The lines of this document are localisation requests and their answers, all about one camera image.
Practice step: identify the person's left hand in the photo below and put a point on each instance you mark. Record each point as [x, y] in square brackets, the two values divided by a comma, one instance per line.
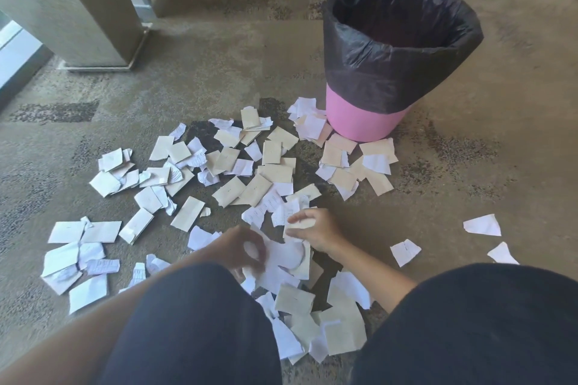
[230, 249]

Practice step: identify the person's right hand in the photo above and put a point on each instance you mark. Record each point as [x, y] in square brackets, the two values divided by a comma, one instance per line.
[325, 231]

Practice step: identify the person's right fingers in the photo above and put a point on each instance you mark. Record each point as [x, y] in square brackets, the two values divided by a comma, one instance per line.
[301, 222]

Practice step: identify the person's left fingers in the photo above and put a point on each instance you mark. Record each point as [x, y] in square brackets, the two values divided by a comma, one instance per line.
[253, 258]

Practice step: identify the white paper sheet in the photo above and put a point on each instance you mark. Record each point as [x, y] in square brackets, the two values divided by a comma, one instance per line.
[282, 258]

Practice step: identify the person's right forearm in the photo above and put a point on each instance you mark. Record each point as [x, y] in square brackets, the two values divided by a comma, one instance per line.
[375, 269]

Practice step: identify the pile of torn paper pieces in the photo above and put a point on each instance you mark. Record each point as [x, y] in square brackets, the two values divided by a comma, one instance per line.
[253, 172]

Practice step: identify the person's left leg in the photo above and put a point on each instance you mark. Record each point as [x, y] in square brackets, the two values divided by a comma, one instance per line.
[194, 330]

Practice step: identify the person's leg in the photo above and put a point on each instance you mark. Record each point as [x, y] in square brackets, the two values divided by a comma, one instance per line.
[194, 330]
[474, 330]

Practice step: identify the white paper scrap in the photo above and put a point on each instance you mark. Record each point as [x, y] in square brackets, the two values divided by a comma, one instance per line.
[482, 225]
[405, 253]
[502, 254]

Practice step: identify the pink plastic waste bin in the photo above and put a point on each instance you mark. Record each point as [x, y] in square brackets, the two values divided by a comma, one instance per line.
[361, 118]

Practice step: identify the black plastic bin bag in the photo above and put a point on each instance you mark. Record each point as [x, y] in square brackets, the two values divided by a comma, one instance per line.
[388, 73]

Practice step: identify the person's right leg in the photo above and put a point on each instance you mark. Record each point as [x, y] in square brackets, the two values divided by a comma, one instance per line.
[474, 330]

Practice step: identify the beige square pillar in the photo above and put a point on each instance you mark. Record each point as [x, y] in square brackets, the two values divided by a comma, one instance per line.
[72, 5]

